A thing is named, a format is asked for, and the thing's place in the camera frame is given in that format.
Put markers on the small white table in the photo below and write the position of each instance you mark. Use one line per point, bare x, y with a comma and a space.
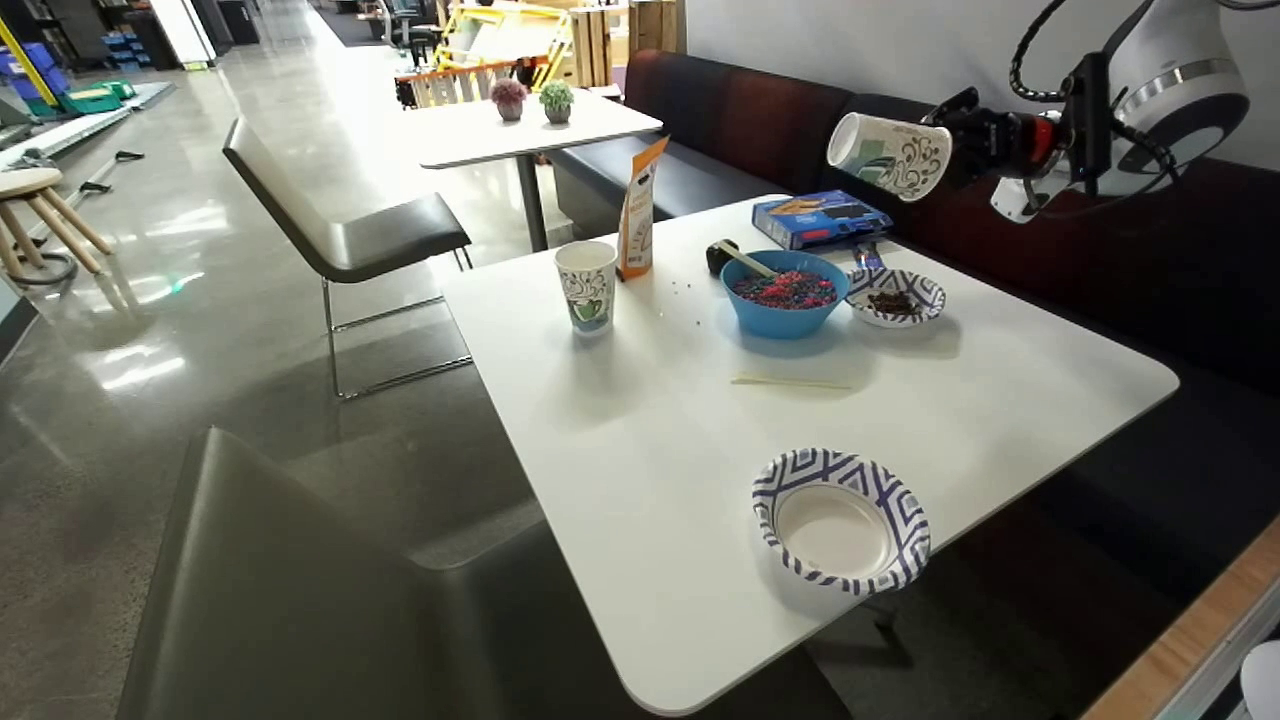
534, 130

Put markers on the yellow frame structure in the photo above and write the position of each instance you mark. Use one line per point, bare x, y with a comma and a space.
502, 25

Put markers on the patterned white paper cup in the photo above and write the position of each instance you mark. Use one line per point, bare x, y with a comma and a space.
891, 158
585, 284

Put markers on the long white planks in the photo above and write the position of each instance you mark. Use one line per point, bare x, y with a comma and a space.
72, 130

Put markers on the black seat metal chair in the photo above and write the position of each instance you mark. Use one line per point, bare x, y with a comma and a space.
385, 233

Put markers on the grey upholstered chair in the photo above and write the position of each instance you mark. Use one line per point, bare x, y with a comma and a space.
306, 603

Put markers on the patterned paper bowl with raisins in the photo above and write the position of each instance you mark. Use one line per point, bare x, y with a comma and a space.
896, 300

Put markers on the maroon pot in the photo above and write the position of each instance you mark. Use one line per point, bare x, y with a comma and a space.
508, 97

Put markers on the wooden crate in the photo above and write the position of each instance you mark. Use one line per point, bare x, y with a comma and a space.
607, 43

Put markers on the dark bench backrest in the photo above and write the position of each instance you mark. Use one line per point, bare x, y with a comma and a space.
1132, 267

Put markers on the white rounded object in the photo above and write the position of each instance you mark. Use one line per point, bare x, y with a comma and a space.
1266, 680

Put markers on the dark bench seat cushion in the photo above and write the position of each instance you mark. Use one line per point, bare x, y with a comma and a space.
1202, 461
664, 174

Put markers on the wooden slatted chair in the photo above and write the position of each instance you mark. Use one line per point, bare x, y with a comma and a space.
453, 85

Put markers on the white upright panel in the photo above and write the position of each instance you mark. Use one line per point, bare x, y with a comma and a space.
180, 30

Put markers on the blue cardboard box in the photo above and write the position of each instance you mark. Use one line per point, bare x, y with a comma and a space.
823, 216

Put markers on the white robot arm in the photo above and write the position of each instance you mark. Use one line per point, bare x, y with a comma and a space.
1181, 93

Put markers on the blue plastic bowl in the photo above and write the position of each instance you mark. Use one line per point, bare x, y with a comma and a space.
784, 316

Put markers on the green pot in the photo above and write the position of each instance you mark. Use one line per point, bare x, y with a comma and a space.
559, 103

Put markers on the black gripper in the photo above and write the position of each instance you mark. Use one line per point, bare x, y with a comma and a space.
1032, 146

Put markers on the green floor object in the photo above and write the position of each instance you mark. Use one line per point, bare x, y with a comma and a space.
92, 97

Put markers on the grey metal rail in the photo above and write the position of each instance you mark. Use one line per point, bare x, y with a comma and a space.
1220, 673

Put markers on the pale stick in bowl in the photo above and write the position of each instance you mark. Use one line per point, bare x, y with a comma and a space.
753, 263

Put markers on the wooden ledge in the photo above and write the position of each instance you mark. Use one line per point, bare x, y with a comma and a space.
1181, 644

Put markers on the wooden stool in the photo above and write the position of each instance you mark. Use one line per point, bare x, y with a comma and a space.
39, 203

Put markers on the empty patterned paper bowl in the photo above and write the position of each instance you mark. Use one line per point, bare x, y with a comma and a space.
842, 522

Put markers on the wrist mounted camera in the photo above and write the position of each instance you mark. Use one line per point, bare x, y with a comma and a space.
1022, 199

